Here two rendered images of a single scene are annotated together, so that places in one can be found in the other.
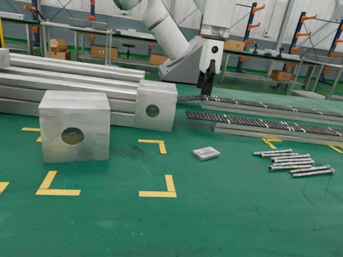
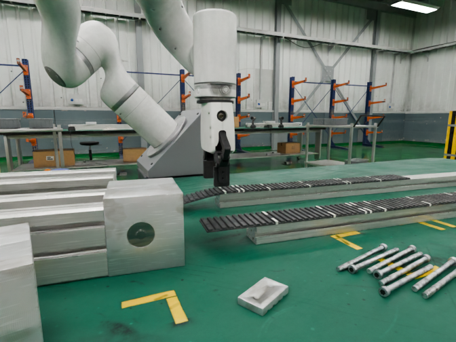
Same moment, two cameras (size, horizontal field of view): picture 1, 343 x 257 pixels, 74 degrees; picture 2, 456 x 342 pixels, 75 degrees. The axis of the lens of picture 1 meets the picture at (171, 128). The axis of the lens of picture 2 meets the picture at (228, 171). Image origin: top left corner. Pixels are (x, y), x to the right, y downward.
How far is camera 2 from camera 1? 0.15 m
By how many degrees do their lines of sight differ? 17
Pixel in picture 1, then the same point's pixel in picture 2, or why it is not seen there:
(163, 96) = (156, 202)
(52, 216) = not seen: outside the picture
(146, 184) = not seen: outside the picture
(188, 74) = (184, 162)
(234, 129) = (286, 232)
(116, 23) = (67, 117)
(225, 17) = (227, 68)
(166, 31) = (140, 108)
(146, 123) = (133, 261)
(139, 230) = not seen: outside the picture
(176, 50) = (160, 132)
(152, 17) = (115, 91)
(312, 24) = (304, 88)
